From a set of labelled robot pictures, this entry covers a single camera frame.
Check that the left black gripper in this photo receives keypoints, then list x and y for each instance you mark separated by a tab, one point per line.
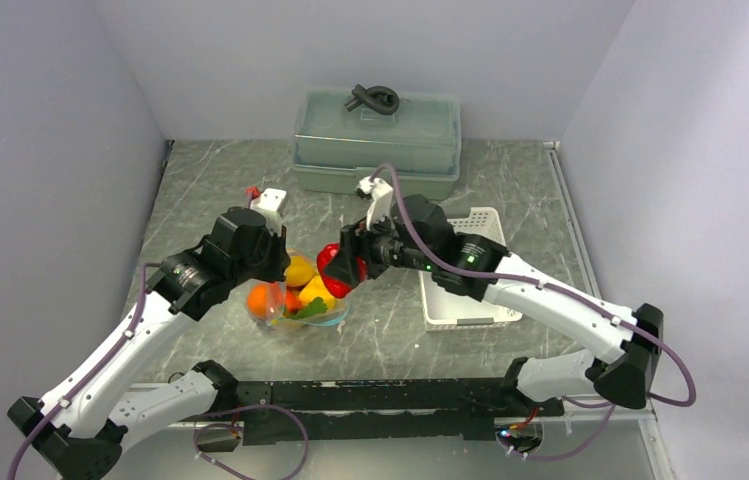
281	256

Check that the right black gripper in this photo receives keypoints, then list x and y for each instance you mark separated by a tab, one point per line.
343	263

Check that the red bell pepper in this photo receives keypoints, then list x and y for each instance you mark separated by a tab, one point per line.
340	270

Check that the clear zip top bag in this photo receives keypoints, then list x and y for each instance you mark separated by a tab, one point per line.
331	319

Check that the orange tangerine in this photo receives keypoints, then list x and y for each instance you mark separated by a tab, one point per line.
266	301

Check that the red orange carrot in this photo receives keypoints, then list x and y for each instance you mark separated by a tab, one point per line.
294	310

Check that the white perforated plastic basket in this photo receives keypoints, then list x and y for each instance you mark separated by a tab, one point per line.
445	311

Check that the small yellow fruit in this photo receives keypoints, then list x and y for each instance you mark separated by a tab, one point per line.
299	272

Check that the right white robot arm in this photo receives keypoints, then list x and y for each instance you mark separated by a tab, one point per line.
621	347

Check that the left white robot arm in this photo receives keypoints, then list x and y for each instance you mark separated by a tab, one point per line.
82	426

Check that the green plastic storage box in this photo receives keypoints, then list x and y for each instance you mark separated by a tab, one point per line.
334	148

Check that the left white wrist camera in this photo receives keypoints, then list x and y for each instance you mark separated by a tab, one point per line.
270	203

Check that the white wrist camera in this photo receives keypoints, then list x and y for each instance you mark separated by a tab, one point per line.
380	194
270	203

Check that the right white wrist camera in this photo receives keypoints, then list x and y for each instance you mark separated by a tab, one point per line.
380	194

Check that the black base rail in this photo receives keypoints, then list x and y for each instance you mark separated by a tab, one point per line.
470	408

